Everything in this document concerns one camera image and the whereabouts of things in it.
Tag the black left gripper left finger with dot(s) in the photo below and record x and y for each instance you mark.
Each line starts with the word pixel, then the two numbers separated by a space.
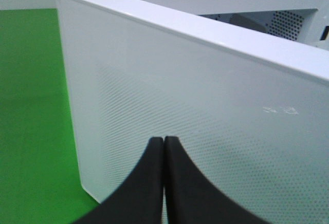
pixel 139 198

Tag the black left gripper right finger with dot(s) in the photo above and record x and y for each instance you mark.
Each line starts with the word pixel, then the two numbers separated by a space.
pixel 191 197

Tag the white microwave door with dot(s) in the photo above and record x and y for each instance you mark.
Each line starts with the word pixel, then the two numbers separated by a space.
pixel 250 108

